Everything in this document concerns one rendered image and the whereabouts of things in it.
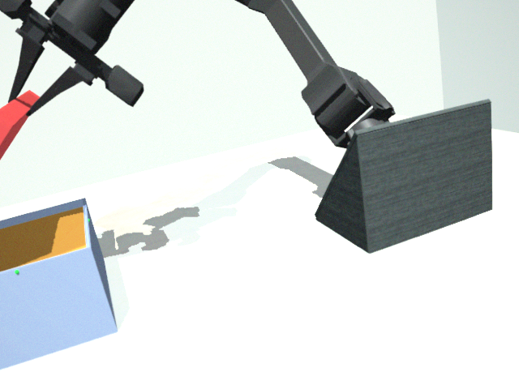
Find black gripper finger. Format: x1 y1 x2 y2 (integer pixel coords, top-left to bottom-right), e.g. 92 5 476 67
8 27 45 103
26 66 93 117

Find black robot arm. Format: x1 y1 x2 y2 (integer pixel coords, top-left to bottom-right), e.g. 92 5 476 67
235 0 396 148

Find red lid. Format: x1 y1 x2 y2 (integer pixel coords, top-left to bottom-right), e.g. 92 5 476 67
0 90 39 160

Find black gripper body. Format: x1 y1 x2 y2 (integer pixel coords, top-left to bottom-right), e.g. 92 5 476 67
0 0 144 107

